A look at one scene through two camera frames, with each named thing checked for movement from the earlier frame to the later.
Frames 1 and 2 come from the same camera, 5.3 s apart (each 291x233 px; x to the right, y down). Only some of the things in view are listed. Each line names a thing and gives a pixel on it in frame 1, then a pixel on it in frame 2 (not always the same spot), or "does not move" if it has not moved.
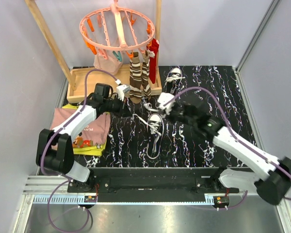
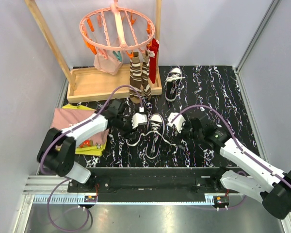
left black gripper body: (115, 106) → (125, 125)
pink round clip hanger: (102, 49) does not move
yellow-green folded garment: (94, 150) does not move
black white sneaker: (154, 131) does not move
